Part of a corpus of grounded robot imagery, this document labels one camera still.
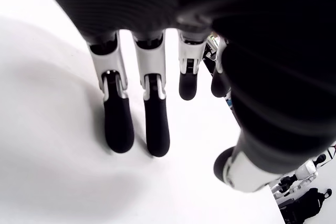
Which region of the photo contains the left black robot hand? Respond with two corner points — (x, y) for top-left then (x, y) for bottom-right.
(33, 0), (336, 193)

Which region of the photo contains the white humanoid robot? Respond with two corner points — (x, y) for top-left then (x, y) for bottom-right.
(270, 153), (333, 201)

